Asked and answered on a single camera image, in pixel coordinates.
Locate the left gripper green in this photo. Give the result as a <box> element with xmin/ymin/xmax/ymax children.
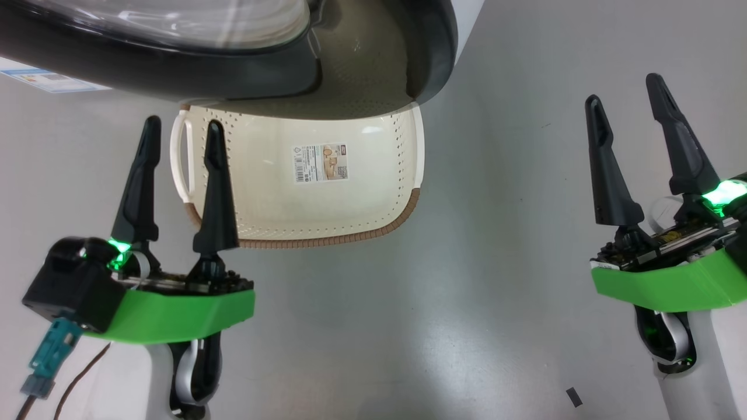
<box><xmin>83</xmin><ymin>115</ymin><xmax>256</xmax><ymax>344</ymax></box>

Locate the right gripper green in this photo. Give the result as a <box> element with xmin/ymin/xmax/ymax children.
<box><xmin>585</xmin><ymin>73</ymin><xmax>747</xmax><ymax>313</ymax></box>

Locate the dark glass washing machine door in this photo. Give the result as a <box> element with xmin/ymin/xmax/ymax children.
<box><xmin>0</xmin><ymin>0</ymin><xmax>458</xmax><ymax>120</ymax></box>

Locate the cream perforated laundry basket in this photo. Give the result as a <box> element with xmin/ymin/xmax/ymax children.
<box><xmin>170</xmin><ymin>58</ymin><xmax>425</xmax><ymax>250</ymax></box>

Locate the white Hisense washing machine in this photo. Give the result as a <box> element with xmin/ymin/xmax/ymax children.
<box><xmin>0</xmin><ymin>0</ymin><xmax>486</xmax><ymax>94</ymax></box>

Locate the paper product label sticker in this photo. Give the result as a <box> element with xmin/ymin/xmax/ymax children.
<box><xmin>291</xmin><ymin>143</ymin><xmax>350</xmax><ymax>184</ymax></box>

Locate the blue energy label sticker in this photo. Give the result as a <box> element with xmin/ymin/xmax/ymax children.
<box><xmin>0</xmin><ymin>67</ymin><xmax>111</xmax><ymax>94</ymax></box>

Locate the teal left camera connector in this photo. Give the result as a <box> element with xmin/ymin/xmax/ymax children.
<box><xmin>20</xmin><ymin>318</ymin><xmax>82</xmax><ymax>400</ymax></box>

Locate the thin brown cable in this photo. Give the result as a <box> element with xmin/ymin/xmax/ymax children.
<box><xmin>54</xmin><ymin>343</ymin><xmax>111</xmax><ymax>420</ymax></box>

